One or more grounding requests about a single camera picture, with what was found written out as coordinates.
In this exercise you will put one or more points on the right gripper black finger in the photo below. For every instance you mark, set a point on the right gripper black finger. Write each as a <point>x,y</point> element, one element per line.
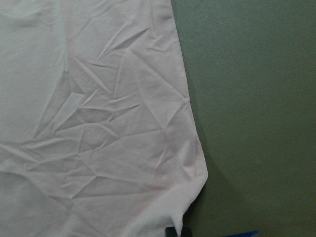
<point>171,232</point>

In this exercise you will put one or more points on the pink printed t-shirt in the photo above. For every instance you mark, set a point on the pink printed t-shirt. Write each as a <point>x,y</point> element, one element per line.
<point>97,135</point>

